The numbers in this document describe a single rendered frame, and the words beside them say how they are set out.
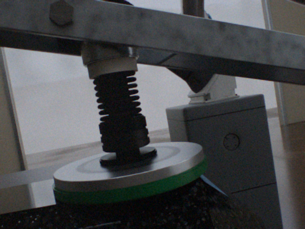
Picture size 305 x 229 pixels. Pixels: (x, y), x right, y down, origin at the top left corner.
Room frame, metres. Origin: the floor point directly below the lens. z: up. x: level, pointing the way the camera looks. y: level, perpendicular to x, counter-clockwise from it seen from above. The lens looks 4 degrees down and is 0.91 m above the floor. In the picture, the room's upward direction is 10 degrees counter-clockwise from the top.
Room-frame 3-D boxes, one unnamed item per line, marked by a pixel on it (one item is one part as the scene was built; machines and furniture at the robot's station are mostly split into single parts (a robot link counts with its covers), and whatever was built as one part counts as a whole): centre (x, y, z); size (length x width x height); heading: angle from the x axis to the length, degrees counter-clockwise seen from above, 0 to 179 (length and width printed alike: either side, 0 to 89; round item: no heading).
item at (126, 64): (0.43, 0.04, 0.97); 0.07 x 0.07 x 0.04
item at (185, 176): (0.43, 0.04, 0.82); 0.22 x 0.22 x 0.04
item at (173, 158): (0.43, 0.04, 0.82); 0.21 x 0.21 x 0.01
